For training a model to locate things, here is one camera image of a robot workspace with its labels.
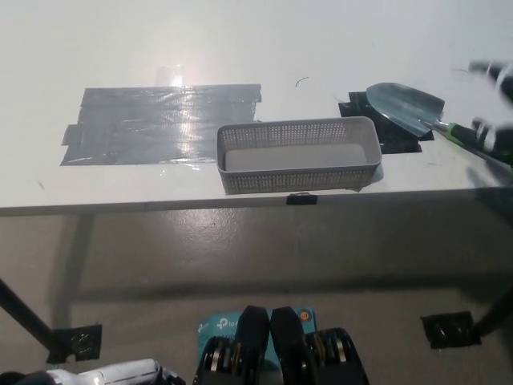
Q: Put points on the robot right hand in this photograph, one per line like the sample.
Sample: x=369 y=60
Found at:
x=506 y=86

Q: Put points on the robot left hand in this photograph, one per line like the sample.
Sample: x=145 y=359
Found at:
x=120 y=373

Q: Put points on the black tape patch on desk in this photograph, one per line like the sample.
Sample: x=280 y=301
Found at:
x=397 y=142

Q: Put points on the black robot torso blocks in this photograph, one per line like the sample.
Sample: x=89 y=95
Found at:
x=280 y=345

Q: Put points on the black floor tape patch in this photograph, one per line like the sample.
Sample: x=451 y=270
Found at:
x=449 y=329
x=82 y=341

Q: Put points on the teal tp-link box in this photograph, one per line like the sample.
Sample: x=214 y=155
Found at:
x=218 y=325

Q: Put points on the black table leg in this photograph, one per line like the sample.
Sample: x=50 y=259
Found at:
x=497 y=310
x=24 y=313

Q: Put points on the grey perforated plastic basket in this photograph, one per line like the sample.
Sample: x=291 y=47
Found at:
x=296 y=158

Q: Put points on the small black tape strip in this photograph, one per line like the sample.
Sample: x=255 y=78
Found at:
x=302 y=199

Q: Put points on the large grey duct tape patch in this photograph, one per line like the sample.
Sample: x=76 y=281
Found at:
x=144 y=128

